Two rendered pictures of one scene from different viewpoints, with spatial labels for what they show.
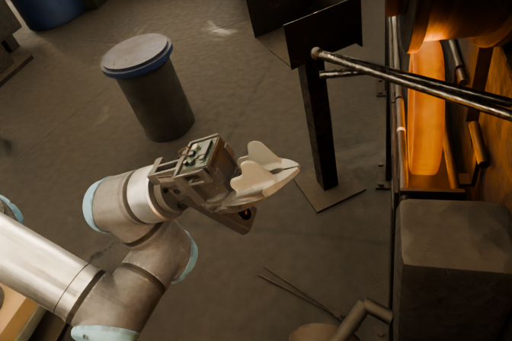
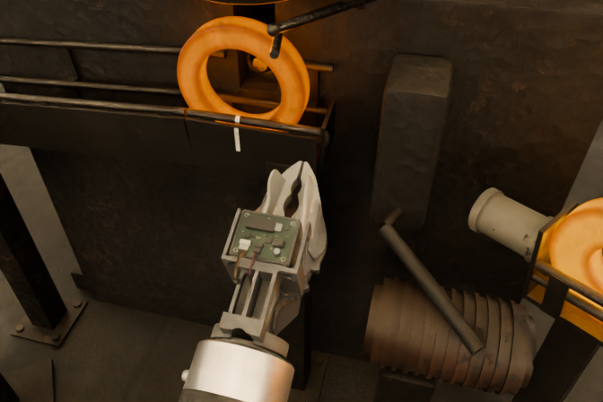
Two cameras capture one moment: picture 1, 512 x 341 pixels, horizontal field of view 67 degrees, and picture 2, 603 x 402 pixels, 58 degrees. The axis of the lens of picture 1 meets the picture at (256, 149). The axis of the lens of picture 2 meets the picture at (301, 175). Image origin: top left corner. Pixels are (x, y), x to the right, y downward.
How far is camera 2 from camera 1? 60 cm
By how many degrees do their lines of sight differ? 70
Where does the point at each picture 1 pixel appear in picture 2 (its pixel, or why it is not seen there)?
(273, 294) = not seen: outside the picture
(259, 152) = (275, 184)
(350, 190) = (41, 381)
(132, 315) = not seen: outside the picture
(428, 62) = (254, 25)
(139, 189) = (263, 371)
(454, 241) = (431, 74)
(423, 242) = (432, 84)
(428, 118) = (297, 60)
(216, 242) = not seen: outside the picture
